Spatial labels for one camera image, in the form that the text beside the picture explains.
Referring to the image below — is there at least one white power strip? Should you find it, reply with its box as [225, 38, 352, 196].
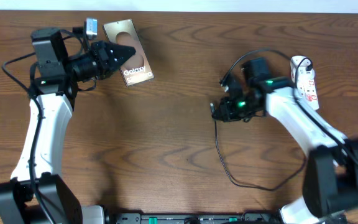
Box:
[290, 55, 319, 110]

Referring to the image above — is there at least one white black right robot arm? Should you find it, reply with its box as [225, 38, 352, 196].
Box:
[211, 55, 358, 223]

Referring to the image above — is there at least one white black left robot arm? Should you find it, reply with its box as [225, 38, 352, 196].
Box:
[0, 27, 136, 223]

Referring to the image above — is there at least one black USB charging cable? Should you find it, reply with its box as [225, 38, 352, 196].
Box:
[209, 56, 314, 192]

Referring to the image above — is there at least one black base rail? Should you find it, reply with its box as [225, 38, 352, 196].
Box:
[104, 211, 283, 224]

